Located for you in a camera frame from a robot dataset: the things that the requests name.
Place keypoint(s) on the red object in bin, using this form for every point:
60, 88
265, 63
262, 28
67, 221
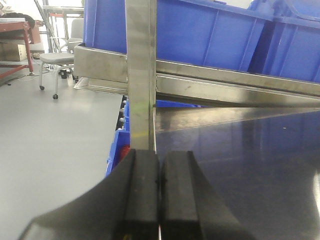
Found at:
124, 151

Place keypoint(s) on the blue plastic bin upper right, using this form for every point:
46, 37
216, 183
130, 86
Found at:
289, 45

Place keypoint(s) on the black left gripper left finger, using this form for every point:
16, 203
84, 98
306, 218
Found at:
123, 206

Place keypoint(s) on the cardboard box under workbench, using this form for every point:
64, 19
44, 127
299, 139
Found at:
12, 52

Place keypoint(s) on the blue plastic bin lower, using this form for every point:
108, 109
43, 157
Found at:
122, 135

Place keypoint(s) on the blue plastic bin upper left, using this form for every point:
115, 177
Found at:
199, 32

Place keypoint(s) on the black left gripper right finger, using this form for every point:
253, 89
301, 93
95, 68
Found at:
190, 207

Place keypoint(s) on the red metal workbench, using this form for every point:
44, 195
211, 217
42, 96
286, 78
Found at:
18, 31

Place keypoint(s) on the blue plastic bin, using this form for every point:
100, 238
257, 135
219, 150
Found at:
289, 45
199, 32
122, 135

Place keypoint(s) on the stainless steel shelf rack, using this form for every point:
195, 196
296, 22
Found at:
139, 74

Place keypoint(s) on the grey rolling chair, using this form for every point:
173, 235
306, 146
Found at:
64, 58

